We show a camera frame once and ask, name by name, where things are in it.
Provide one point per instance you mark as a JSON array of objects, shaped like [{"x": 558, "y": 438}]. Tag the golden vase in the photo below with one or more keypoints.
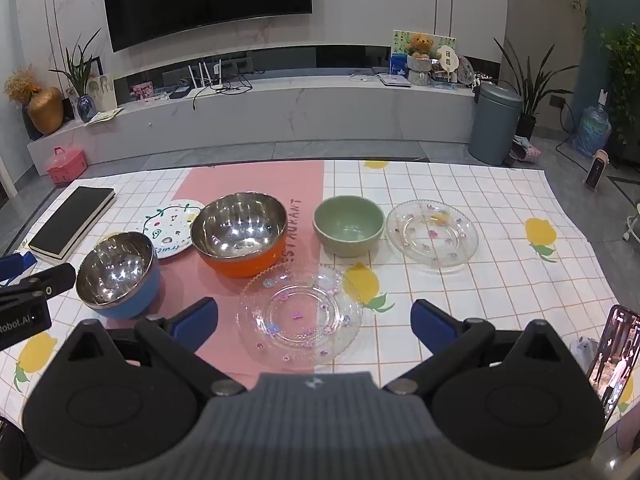
[{"x": 45, "y": 111}]

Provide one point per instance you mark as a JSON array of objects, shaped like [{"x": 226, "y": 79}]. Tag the grey trash can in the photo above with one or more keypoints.
[{"x": 494, "y": 125}]

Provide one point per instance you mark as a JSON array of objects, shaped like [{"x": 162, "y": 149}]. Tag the green leafy plant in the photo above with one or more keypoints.
[{"x": 80, "y": 67}]

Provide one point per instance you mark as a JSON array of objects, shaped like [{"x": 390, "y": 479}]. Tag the small beige heater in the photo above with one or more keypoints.
[{"x": 596, "y": 170}]

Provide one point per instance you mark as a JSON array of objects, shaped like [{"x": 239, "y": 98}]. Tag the blue glass vase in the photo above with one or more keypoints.
[{"x": 87, "y": 108}]

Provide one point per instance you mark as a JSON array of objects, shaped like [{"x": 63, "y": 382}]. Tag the round paper fan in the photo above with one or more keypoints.
[{"x": 446, "y": 57}]

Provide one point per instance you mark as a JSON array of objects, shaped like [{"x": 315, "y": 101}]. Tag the white drawing card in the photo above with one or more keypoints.
[{"x": 102, "y": 92}]

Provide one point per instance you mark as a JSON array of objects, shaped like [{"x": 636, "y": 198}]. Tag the brown teddy bear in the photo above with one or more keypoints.
[{"x": 419, "y": 45}]

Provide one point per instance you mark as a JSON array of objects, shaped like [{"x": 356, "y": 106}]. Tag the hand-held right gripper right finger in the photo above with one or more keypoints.
[{"x": 431, "y": 321}]

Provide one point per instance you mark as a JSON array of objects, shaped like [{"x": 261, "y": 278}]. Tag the green ceramic bowl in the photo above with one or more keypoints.
[{"x": 348, "y": 225}]

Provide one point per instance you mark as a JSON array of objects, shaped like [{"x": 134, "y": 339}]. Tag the blue water jug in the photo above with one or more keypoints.
[{"x": 592, "y": 130}]

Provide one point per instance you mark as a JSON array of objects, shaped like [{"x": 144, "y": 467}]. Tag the clear glass flowered plate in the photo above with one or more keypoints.
[
  {"x": 432, "y": 237},
  {"x": 300, "y": 317}
]

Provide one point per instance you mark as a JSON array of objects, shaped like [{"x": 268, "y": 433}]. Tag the decorative display plate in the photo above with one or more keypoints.
[{"x": 466, "y": 70}]

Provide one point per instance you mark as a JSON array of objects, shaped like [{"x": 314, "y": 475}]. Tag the pink storage box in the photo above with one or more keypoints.
[{"x": 66, "y": 166}]

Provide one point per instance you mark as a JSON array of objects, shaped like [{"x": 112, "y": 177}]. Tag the pink restaurant placemat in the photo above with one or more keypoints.
[{"x": 500, "y": 210}]

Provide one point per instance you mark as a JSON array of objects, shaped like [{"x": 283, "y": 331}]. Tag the smartphone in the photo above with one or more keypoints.
[{"x": 617, "y": 360}]

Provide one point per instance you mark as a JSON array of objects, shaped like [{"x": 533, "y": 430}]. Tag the white router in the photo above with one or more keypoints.
[{"x": 205, "y": 87}]

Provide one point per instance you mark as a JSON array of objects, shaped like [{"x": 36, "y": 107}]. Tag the dried yellow flowers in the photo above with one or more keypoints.
[{"x": 21, "y": 82}]

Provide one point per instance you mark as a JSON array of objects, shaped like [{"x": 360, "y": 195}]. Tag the small black box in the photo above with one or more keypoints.
[{"x": 179, "y": 93}]

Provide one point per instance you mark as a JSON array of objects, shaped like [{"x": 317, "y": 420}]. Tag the black book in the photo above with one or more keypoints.
[{"x": 70, "y": 220}]

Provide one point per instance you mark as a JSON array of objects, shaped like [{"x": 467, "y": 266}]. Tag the blue steel bowl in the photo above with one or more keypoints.
[{"x": 117, "y": 272}]

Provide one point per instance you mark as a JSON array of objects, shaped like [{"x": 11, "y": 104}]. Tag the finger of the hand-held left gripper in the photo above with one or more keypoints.
[
  {"x": 50, "y": 280},
  {"x": 17, "y": 266}
]

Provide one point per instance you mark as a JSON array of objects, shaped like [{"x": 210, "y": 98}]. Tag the dark vase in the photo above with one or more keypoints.
[{"x": 31, "y": 122}]

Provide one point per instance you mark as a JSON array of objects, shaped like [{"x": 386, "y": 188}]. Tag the closed laptop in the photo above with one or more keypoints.
[{"x": 394, "y": 81}]

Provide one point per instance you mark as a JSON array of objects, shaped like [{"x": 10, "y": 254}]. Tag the green blue painting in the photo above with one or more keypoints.
[{"x": 445, "y": 42}]

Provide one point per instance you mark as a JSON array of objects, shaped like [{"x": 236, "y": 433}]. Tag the white painted fruit plate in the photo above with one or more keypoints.
[{"x": 167, "y": 225}]

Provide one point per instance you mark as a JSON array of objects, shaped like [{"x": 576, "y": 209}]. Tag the loose papers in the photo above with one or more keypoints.
[{"x": 106, "y": 115}]

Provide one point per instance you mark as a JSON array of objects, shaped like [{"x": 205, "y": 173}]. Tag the green ivy plant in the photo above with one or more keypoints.
[{"x": 625, "y": 80}]

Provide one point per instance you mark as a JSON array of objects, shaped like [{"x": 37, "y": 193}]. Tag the white phone stand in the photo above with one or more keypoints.
[{"x": 584, "y": 355}]

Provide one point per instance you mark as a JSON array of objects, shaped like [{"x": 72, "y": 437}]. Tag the patterned bag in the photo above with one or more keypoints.
[{"x": 526, "y": 151}]

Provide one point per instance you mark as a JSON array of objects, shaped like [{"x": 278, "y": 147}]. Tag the pink photo card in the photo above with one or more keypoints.
[{"x": 142, "y": 91}]

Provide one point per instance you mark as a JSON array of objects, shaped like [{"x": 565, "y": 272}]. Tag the orange steel bowl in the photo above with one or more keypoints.
[{"x": 237, "y": 232}]

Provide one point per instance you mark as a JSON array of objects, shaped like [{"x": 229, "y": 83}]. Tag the wall socket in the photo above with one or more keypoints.
[{"x": 557, "y": 101}]

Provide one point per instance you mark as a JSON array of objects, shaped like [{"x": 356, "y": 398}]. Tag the black television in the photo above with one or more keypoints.
[{"x": 200, "y": 0}]

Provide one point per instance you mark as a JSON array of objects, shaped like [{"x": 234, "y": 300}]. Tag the white marble TV bench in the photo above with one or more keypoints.
[{"x": 300, "y": 110}]

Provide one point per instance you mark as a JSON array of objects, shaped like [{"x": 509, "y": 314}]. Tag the potted long-leaf plant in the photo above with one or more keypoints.
[{"x": 526, "y": 90}]

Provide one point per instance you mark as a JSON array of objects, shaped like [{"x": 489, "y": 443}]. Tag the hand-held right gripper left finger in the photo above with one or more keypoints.
[{"x": 194, "y": 321}]

